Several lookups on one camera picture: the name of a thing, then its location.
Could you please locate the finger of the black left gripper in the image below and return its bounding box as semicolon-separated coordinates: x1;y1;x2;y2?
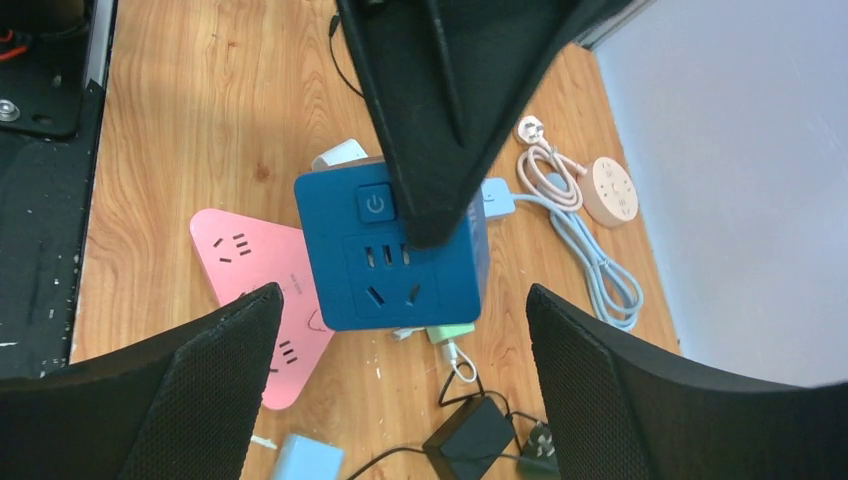
337;0;625;249

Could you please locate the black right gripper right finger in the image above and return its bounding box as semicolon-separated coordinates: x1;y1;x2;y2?
526;284;847;479

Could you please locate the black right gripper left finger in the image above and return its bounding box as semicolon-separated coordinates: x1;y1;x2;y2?
1;283;284;479

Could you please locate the white USB charger plug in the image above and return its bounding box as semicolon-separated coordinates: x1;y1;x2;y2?
311;138;368;171

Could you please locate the blue cube power socket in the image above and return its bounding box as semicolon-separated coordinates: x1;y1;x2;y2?
294;162;491;331

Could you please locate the dark green cube socket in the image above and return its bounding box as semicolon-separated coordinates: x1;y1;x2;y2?
517;422;561;480

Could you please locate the light blue small charger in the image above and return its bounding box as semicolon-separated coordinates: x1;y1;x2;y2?
270;434;345;480

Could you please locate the light blue power strip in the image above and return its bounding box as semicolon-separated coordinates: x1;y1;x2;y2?
481;177;516;222

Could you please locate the black power adapter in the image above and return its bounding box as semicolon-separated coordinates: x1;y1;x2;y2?
422;397;515;480

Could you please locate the pink triangular power socket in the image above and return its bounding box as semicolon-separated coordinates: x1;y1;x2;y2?
189;208;334;410

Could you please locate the green USB charger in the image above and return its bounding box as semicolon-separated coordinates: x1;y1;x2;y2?
425;323;475;345

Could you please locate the round pink power socket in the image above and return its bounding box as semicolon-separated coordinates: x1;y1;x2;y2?
578;157;639;228

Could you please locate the light blue power strip cable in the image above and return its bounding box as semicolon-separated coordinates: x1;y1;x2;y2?
511;173;645;333

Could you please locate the black adapter cable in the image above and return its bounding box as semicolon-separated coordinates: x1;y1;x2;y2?
344;368;562;480

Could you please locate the short white USB cable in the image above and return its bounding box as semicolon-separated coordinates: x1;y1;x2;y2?
389;327;480;385

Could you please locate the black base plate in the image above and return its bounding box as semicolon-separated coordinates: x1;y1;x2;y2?
1;1;104;378

